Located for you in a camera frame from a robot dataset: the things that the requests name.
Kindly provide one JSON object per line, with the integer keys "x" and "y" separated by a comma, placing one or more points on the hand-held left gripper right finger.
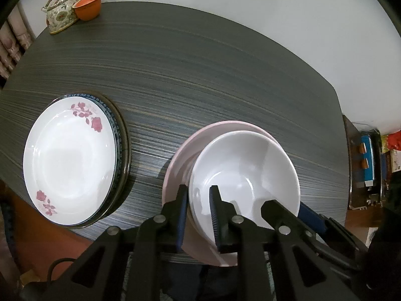
{"x": 217, "y": 225}

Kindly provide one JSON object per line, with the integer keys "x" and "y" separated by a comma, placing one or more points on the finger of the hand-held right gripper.
{"x": 275, "y": 211}
{"x": 311, "y": 219}

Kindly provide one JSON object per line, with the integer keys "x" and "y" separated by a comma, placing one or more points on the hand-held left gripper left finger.
{"x": 182, "y": 225}

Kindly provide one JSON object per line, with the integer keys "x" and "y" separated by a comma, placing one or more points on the large pink bowl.
{"x": 178, "y": 175}

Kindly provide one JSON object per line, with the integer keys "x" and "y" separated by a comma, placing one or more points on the white bowl with blue base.
{"x": 244, "y": 163}

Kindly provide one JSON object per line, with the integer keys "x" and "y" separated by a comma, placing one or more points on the small blue floral plate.
{"x": 118, "y": 144}

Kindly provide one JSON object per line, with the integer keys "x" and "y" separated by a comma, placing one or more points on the white plate with pink roses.
{"x": 69, "y": 163}

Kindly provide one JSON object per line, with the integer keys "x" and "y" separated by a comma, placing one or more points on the dark side cabinet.
{"x": 354, "y": 169}

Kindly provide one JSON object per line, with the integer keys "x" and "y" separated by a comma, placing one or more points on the blue and orange box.
{"x": 369, "y": 163}

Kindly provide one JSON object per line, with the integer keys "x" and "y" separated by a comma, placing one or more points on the brown printed box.
{"x": 393, "y": 160}

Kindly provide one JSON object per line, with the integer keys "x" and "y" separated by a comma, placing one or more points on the red packet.
{"x": 391, "y": 141}

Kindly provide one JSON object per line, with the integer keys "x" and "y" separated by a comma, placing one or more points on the orange lidded tea cup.
{"x": 89, "y": 9}

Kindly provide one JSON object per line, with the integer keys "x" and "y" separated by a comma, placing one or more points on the floral ceramic teapot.
{"x": 61, "y": 15}

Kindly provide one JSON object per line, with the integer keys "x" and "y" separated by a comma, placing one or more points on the beige patterned curtain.
{"x": 12, "y": 47}

